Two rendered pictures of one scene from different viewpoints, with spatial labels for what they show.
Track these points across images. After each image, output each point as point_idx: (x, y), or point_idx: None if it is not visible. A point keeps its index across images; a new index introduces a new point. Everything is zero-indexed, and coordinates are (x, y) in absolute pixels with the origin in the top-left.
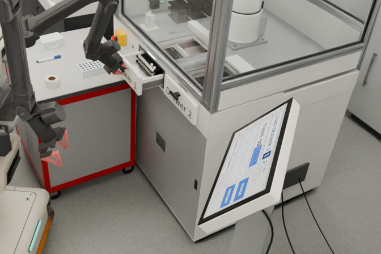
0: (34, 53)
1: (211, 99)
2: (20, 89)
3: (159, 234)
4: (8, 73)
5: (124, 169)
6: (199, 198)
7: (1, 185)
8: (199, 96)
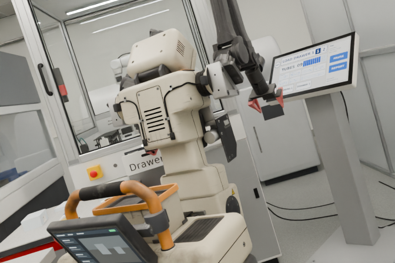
0: (38, 229)
1: (234, 102)
2: (246, 35)
3: None
4: None
5: None
6: (265, 201)
7: (241, 208)
8: (222, 113)
